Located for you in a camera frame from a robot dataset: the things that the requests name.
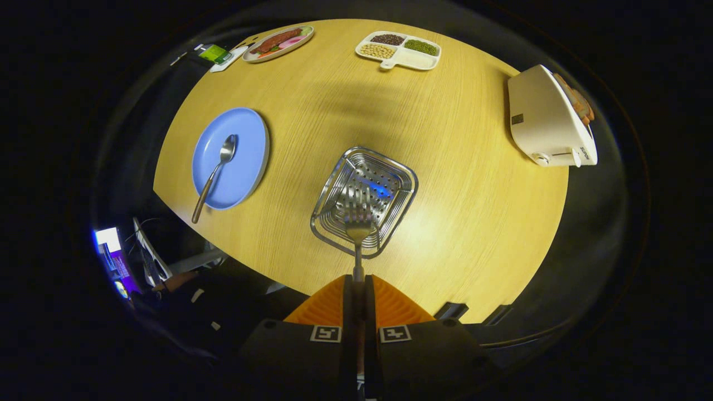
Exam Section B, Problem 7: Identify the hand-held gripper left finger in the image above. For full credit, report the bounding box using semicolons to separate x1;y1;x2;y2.
240;275;357;401

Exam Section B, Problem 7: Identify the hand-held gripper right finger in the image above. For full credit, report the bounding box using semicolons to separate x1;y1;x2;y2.
365;275;491;401

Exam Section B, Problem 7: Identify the metal fork with brown handle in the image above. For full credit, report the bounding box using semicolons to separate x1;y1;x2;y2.
344;187;375;282

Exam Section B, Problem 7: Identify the metal spoon with brown handle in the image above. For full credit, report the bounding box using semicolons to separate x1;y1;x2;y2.
192;134;238;224

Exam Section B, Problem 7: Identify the perforated metal basket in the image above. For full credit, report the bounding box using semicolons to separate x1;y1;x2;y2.
310;146;419;260

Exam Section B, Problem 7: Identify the blue round plate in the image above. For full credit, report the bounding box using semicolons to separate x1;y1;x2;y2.
192;107;271;211

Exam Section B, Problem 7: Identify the white metal stand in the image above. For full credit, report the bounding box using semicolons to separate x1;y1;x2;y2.
132;217;173;285

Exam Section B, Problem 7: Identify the lit laptop screen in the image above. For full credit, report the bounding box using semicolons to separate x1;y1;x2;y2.
92;226;140;299

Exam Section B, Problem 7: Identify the white divided tray with beans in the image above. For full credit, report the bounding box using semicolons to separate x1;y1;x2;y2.
355;31;442;71

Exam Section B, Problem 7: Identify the white toaster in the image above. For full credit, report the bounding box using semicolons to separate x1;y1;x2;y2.
507;64;598;168

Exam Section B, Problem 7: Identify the white square coaster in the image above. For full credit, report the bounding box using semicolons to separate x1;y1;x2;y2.
210;46;250;74

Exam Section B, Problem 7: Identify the plate of meat and vegetables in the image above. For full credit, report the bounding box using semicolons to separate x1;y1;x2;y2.
242;25;315;63

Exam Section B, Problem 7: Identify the green label plastic bottle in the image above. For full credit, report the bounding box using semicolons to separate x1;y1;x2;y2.
198;43;235;65

